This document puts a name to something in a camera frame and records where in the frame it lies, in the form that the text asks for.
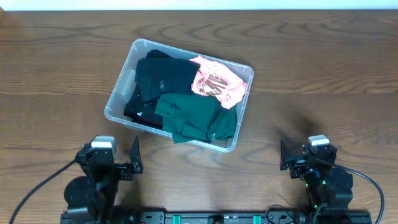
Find green garment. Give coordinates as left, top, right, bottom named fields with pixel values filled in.
left=155, top=93, right=237, bottom=143

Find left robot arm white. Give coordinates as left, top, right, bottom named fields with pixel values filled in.
left=60, top=136, right=143, bottom=223

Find clear plastic storage bin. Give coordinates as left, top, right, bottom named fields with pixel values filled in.
left=104, top=39, right=254, bottom=153

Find pink printed t-shirt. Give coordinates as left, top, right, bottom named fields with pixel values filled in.
left=190, top=56, right=247, bottom=109

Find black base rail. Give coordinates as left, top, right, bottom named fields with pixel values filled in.
left=60, top=210, right=372, bottom=224

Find black garment with tag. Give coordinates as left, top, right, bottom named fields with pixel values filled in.
left=123, top=85, right=163, bottom=129

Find large black garment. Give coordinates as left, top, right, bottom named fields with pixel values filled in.
left=146, top=49, right=171, bottom=58

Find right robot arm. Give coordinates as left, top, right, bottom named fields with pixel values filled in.
left=280, top=139, right=353, bottom=223

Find dark navy garment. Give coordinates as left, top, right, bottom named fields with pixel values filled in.
left=136, top=58, right=200, bottom=101

